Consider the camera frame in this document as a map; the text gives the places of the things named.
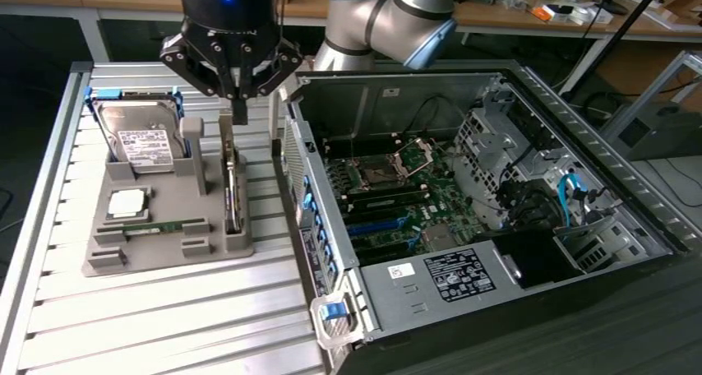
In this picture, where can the hard disk with blue bracket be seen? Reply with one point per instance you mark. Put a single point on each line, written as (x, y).
(139, 136)

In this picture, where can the green RAM stick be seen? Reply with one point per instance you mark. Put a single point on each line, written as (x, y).
(156, 227)

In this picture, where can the silver CPU chip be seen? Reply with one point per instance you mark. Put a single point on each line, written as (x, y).
(126, 204)

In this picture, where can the CPU socket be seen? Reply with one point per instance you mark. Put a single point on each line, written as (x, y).
(378, 171)

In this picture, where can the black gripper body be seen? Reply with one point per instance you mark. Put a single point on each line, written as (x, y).
(230, 13)

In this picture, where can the dark installed RAM stick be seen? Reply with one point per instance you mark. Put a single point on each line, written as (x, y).
(383, 202)

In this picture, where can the orange and white box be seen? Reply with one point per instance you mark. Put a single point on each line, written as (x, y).
(551, 13)

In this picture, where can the aluminium profile frame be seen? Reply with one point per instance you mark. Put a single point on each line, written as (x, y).
(666, 77)

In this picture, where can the graphics card with metal bracket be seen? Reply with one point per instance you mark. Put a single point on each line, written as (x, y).
(232, 186)

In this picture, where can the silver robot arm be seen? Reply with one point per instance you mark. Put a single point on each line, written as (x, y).
(378, 17)

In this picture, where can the black slanted pole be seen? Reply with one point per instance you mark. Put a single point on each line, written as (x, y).
(619, 38)

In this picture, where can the grey parts rack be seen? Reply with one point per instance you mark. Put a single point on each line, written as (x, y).
(164, 202)

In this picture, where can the metal disk bay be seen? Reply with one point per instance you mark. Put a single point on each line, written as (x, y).
(494, 144)

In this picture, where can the green motherboard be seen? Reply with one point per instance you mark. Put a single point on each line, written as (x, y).
(444, 194)

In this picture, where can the open PC case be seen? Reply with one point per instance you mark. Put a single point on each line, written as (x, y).
(383, 301)

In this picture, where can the silver chipset heatsink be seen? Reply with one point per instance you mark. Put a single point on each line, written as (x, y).
(438, 236)

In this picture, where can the grey power supply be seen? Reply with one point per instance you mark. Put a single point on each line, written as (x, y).
(406, 297)

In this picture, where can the grey computer tower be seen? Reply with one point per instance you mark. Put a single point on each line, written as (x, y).
(663, 132)

